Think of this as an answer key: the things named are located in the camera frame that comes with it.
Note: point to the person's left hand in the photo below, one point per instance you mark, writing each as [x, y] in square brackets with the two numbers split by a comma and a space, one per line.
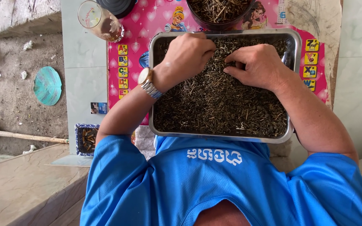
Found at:
[181, 59]

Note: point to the person's right hand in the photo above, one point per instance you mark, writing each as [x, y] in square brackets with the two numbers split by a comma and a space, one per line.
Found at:
[259, 67]

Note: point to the person's left fingers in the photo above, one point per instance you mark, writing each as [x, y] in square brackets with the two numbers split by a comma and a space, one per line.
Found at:
[207, 48]

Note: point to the black round bowl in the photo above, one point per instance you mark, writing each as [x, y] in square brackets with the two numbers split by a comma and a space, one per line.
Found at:
[200, 23]

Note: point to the heap of dried stems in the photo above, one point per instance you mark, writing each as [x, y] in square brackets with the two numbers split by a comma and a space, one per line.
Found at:
[218, 9]

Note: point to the dried tea leaves heap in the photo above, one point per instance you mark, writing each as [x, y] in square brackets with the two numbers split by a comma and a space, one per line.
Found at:
[218, 106]

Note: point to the pink alphabet cartoon mat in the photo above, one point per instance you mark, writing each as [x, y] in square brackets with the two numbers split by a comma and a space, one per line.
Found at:
[149, 28]

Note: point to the silver gold wristwatch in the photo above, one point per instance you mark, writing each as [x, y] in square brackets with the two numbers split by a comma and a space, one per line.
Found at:
[148, 83]

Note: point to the rectangular steel tray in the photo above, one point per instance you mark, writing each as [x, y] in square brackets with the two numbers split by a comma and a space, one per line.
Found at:
[294, 53]

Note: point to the black round lid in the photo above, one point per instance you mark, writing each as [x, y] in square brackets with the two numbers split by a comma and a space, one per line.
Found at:
[116, 7]

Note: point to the clear printed drinking glass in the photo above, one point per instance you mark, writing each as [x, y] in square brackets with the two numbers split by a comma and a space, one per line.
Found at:
[101, 23]

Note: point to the white tissue paper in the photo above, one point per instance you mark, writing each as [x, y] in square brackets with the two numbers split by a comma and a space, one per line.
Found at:
[145, 142]

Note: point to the small cigarette pack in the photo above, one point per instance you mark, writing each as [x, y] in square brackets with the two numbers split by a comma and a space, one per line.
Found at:
[99, 108]

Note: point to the blue sports shirt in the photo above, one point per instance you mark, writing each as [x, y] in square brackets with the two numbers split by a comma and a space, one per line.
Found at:
[218, 179]

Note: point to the pile of cigarette butts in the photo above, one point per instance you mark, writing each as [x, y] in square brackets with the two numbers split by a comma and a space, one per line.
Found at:
[87, 140]

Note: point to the blue white patterned ashtray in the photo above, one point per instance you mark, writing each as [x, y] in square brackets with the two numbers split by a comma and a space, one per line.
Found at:
[79, 141]

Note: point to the green leaf-shaped fan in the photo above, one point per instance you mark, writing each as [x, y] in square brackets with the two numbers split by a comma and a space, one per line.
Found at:
[47, 86]

